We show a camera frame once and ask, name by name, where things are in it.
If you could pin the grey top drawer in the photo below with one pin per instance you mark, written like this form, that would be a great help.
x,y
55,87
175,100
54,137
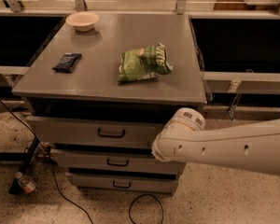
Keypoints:
x,y
76,123

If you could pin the grey drawer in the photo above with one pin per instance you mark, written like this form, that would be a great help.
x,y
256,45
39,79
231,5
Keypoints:
x,y
125,183
76,123
116,162

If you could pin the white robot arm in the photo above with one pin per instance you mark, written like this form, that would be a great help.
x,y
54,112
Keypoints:
x,y
253,147

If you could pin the grey drawer cabinet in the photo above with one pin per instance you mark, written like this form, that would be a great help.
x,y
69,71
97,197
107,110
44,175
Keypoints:
x,y
95,75

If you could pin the grey middle drawer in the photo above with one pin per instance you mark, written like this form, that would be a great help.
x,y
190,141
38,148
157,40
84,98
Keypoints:
x,y
116,162

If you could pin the grey bottom drawer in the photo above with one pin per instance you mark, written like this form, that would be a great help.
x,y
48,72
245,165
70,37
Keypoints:
x,y
125,183

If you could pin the green chip bag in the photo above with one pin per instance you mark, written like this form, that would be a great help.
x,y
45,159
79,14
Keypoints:
x,y
143,64

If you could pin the dark blue snack packet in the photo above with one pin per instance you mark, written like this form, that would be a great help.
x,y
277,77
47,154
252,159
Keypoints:
x,y
67,62

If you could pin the white bowl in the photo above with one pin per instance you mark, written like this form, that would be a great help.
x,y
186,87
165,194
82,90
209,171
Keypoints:
x,y
82,21

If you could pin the black top drawer handle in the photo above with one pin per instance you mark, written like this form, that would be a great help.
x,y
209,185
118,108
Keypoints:
x,y
105,134

